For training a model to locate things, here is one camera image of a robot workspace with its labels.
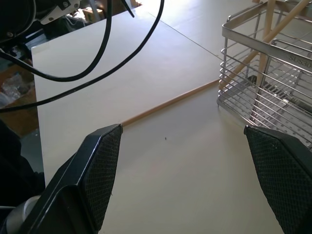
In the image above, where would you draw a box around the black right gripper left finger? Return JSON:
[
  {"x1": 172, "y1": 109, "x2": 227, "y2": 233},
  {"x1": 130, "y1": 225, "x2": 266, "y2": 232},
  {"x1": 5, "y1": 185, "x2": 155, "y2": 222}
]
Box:
[{"x1": 20, "y1": 123, "x2": 123, "y2": 234}]

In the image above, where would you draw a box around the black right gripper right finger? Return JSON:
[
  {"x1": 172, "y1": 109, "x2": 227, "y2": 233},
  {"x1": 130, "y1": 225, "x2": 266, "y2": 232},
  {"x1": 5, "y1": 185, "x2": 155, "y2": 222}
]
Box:
[{"x1": 244, "y1": 125, "x2": 312, "y2": 234}]

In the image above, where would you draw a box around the silver robot body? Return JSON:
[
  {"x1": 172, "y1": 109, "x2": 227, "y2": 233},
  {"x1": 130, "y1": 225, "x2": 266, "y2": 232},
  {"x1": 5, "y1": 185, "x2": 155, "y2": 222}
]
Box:
[{"x1": 0, "y1": 195, "x2": 41, "y2": 234}]

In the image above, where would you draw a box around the dark rounded robot part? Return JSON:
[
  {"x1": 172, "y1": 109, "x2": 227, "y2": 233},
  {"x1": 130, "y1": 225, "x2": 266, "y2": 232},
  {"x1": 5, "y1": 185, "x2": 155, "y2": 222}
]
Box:
[{"x1": 0, "y1": 119, "x2": 46, "y2": 208}]

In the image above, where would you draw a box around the clear plastic bag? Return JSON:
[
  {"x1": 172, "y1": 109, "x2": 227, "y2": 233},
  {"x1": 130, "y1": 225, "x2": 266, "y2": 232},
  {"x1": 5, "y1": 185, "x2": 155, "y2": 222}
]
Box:
[{"x1": 0, "y1": 74, "x2": 34, "y2": 104}]

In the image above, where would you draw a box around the wooden chopstick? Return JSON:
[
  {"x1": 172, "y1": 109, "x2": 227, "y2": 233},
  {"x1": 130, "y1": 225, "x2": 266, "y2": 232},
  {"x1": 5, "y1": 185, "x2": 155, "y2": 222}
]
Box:
[
  {"x1": 218, "y1": 1, "x2": 309, "y2": 90},
  {"x1": 121, "y1": 79, "x2": 221, "y2": 127},
  {"x1": 257, "y1": 0, "x2": 277, "y2": 86}
]

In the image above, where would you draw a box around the cardboard box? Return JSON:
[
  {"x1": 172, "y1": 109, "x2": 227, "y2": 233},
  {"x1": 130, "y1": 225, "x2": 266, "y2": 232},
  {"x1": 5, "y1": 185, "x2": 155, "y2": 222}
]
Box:
[{"x1": 82, "y1": 7, "x2": 106, "y2": 22}]

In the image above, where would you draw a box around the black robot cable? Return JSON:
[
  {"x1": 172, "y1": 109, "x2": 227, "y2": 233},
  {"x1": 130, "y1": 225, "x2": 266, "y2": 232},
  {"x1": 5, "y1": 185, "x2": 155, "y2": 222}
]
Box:
[
  {"x1": 0, "y1": 0, "x2": 165, "y2": 113},
  {"x1": 0, "y1": 0, "x2": 113, "y2": 82}
]

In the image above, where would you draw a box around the metal wire basket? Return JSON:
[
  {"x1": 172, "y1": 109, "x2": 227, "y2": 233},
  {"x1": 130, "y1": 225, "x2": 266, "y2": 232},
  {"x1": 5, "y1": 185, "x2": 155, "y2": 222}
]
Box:
[{"x1": 216, "y1": 0, "x2": 312, "y2": 148}]

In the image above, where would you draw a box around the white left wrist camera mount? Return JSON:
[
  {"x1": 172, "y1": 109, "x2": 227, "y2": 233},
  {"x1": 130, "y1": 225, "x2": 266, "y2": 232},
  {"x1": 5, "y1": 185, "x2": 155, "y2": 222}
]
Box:
[{"x1": 40, "y1": 0, "x2": 81, "y2": 25}]

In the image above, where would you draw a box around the short black cable end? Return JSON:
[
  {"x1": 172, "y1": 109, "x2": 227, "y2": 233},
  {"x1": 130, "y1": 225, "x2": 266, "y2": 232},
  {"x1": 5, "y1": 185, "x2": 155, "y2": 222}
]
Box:
[{"x1": 120, "y1": 0, "x2": 136, "y2": 19}]

